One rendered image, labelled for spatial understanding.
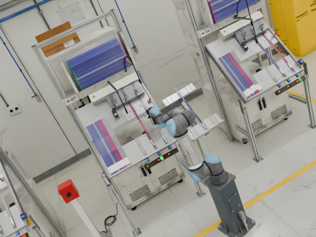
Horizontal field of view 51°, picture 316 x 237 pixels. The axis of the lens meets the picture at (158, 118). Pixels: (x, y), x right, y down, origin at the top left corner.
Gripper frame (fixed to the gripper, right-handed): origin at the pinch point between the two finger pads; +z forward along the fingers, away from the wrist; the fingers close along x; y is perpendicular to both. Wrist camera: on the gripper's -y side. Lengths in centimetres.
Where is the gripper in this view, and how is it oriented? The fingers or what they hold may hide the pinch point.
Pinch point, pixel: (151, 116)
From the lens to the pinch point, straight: 304.3
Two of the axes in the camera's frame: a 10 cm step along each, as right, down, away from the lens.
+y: -4.8, -8.8, 0.0
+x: -8.6, 4.7, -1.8
